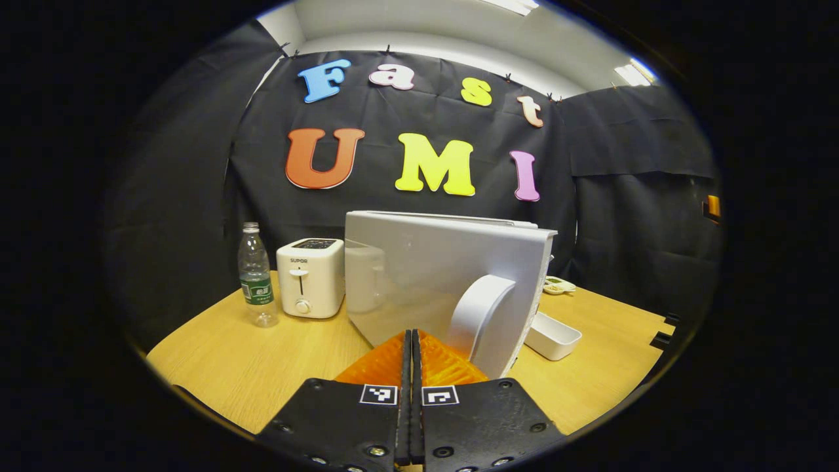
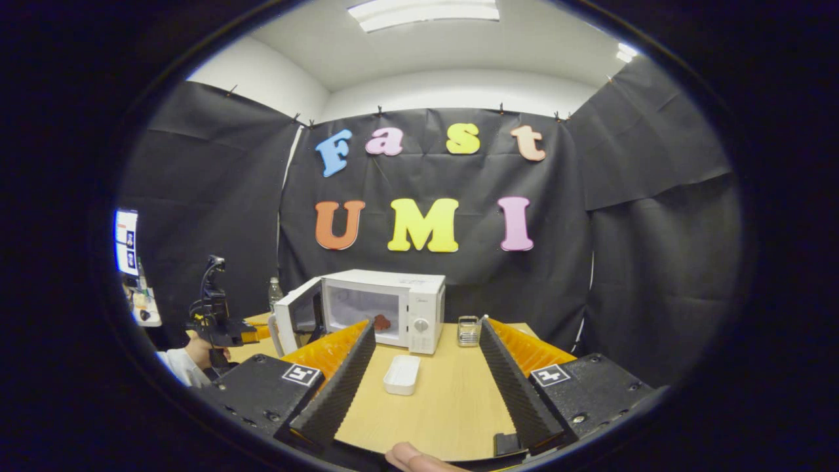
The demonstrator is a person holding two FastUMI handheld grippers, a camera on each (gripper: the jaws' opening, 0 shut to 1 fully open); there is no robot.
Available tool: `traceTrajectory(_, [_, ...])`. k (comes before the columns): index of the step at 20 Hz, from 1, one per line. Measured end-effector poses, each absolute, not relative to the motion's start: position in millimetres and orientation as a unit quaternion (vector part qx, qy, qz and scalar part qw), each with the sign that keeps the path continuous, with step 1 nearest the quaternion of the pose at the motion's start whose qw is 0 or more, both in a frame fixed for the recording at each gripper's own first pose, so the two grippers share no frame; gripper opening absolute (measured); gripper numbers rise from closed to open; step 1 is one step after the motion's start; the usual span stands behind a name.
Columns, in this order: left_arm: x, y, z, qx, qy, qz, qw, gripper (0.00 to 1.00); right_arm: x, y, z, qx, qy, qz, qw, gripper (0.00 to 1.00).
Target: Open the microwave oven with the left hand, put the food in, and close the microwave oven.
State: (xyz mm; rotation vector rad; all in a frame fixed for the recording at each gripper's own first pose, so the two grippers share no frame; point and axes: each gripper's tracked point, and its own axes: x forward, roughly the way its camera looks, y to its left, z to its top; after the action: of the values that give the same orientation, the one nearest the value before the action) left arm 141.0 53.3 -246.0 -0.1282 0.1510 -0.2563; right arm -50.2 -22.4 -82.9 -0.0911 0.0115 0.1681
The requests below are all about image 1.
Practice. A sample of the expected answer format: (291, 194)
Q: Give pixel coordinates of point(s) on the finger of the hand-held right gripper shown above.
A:
(713, 206)

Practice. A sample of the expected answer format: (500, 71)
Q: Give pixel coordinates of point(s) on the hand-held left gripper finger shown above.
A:
(406, 393)
(417, 393)

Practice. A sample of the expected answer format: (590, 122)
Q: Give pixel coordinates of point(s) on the white microwave oven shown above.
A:
(419, 275)

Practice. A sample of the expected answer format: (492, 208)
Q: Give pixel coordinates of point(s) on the white rectangular tray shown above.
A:
(552, 335)

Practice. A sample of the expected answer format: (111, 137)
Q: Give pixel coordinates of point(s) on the white toaster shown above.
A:
(311, 278)

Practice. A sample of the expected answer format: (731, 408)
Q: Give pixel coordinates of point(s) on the ceiling light panel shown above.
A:
(514, 5)
(634, 73)

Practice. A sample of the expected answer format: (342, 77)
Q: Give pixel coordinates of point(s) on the white divided snack dish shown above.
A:
(560, 285)

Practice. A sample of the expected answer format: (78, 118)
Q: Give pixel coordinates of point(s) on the clear plastic water bottle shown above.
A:
(257, 282)

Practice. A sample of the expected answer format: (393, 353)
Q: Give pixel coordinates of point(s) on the black backdrop cloth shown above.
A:
(164, 196)

